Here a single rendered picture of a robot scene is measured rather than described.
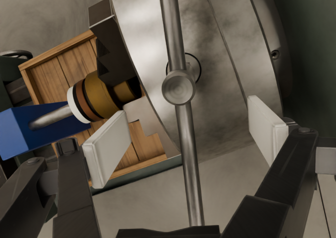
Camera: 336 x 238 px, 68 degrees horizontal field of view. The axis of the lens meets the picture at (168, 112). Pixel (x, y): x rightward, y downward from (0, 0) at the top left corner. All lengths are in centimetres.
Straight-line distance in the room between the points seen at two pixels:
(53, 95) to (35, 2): 126
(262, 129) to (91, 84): 29
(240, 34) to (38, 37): 170
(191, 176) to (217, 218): 150
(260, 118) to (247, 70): 9
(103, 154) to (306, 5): 21
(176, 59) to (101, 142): 7
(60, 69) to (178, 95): 57
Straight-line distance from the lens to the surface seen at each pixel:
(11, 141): 51
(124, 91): 39
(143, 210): 174
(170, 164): 100
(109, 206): 181
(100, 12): 32
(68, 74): 70
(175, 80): 16
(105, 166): 16
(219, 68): 24
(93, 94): 40
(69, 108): 46
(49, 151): 79
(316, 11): 26
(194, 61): 24
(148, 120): 39
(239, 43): 24
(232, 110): 26
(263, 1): 30
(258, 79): 25
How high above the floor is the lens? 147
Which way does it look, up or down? 78 degrees down
